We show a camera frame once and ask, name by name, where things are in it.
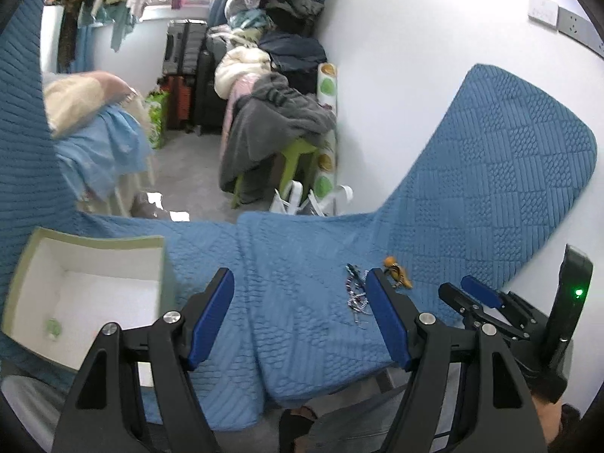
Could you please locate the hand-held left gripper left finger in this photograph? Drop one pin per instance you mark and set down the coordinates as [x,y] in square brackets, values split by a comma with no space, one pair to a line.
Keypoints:
[210,321]

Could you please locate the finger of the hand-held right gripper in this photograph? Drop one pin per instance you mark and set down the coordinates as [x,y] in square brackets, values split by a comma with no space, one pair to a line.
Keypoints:
[455,299]
[481,292]

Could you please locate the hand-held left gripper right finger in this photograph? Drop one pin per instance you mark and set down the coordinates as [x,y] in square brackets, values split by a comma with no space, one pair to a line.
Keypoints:
[387,316]

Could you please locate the orange gourd pendant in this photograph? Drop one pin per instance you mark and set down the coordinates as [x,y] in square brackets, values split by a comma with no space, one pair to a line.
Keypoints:
[398,273]

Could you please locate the green box white inside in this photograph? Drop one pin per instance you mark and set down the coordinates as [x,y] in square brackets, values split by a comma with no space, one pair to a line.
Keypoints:
[94,292]

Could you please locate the blue quilted sofa cover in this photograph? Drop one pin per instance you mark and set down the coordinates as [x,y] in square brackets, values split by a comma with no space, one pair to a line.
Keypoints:
[495,174]

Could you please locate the green hair clip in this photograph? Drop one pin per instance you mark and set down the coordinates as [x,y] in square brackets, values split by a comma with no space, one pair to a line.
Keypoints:
[53,329]

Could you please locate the green plastic stool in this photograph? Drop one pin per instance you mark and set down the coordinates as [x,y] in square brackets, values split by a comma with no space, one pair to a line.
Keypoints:
[297,151]

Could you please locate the light blue bedsheet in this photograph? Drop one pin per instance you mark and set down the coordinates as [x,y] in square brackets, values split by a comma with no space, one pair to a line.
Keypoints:
[108,146]

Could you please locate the grey fleece blanket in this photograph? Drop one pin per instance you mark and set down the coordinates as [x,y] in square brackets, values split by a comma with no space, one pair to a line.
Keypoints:
[264,122]

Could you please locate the green shopping bag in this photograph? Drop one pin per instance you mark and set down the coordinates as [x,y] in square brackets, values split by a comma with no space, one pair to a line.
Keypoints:
[155,118]

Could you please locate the red suitcase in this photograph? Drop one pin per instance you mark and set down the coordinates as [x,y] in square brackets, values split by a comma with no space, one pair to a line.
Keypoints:
[179,99]

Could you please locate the black suitcase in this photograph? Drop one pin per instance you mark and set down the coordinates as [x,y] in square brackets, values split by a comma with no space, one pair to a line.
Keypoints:
[207,89]

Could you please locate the white roll with green dots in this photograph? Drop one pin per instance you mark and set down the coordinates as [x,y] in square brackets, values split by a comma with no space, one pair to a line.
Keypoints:
[326,85]

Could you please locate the cream puffy quilt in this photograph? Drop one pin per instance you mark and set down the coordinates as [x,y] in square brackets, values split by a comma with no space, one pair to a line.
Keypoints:
[240,66]

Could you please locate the cream blanket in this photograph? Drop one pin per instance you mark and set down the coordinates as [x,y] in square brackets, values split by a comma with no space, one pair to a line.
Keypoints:
[75,99]

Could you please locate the grey suitcase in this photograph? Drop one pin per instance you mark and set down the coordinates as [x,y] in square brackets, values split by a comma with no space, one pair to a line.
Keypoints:
[184,47]

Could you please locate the pile of dark clothes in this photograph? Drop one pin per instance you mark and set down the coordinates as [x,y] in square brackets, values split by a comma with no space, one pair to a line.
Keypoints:
[292,9]

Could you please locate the grey wall socket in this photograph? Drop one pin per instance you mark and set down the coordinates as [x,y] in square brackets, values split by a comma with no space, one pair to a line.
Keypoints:
[578,26]

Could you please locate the white wall switch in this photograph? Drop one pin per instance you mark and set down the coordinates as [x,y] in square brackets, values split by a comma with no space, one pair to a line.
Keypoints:
[542,9]

